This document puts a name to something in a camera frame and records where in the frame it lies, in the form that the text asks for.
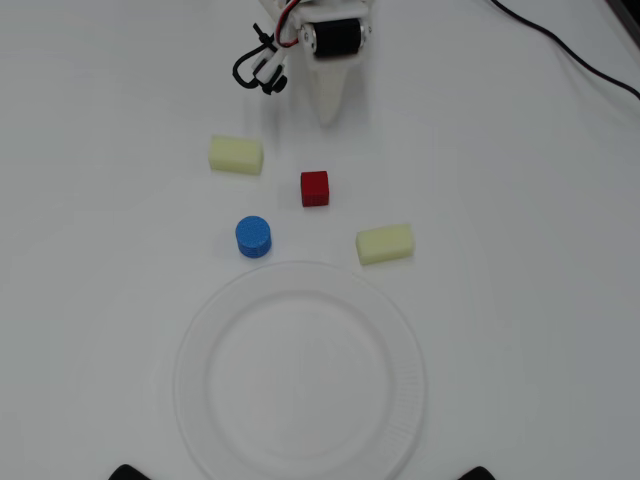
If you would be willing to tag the black stand foot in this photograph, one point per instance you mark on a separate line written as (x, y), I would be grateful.
(481, 473)
(127, 473)

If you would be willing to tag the red cube block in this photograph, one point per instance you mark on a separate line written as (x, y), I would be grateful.
(314, 188)

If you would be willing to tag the pale yellow foam block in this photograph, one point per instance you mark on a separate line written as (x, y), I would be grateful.
(385, 244)
(235, 155)

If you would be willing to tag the blue cylinder block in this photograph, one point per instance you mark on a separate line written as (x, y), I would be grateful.
(254, 236)

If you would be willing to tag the white disposable plate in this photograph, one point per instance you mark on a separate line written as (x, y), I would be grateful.
(300, 380)

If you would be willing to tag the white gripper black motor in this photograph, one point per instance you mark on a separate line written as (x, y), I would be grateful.
(336, 38)

